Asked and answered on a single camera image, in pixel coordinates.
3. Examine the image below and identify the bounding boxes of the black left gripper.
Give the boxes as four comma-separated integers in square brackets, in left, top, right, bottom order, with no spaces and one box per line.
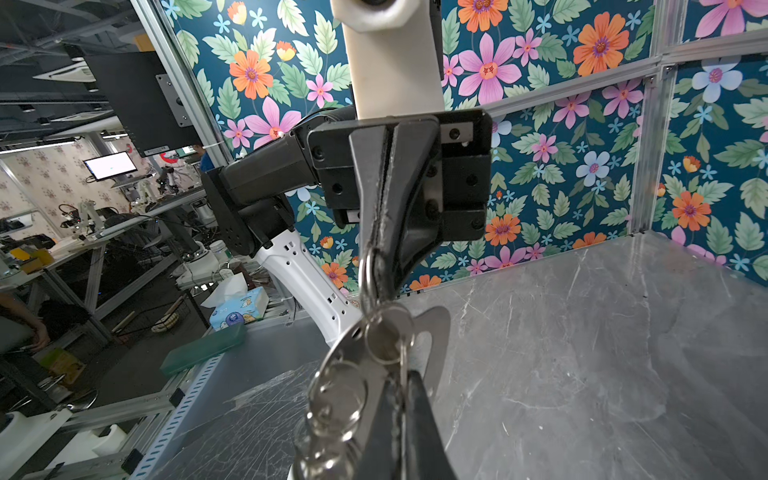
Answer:
[307,109,491,300]

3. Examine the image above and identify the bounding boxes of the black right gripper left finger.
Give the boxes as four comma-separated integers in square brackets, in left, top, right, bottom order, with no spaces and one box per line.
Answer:
[354,379,409,480]

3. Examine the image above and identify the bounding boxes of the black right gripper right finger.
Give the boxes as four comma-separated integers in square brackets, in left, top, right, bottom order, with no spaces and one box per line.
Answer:
[407,370,456,480]

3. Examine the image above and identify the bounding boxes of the silver keys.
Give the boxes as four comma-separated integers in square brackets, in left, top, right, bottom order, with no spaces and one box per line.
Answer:
[287,245,452,480]

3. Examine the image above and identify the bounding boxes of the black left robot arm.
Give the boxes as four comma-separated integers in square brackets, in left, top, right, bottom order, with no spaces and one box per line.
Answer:
[202,107,492,302]

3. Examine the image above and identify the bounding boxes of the green flat tray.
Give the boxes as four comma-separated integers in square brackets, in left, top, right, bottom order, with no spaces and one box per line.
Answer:
[160,324,247,377]

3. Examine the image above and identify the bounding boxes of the tissue box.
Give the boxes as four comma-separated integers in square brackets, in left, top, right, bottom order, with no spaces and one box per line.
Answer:
[202,273,269,331]

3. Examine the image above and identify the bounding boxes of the computer monitor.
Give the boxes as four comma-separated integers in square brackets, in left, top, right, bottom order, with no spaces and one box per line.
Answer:
[84,152,138,181]

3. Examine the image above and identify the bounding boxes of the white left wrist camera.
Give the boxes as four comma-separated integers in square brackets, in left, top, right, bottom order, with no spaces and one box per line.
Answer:
[330,0,444,120]

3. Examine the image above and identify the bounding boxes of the aluminium corner post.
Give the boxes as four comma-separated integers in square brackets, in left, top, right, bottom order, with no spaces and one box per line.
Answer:
[627,0,687,235]

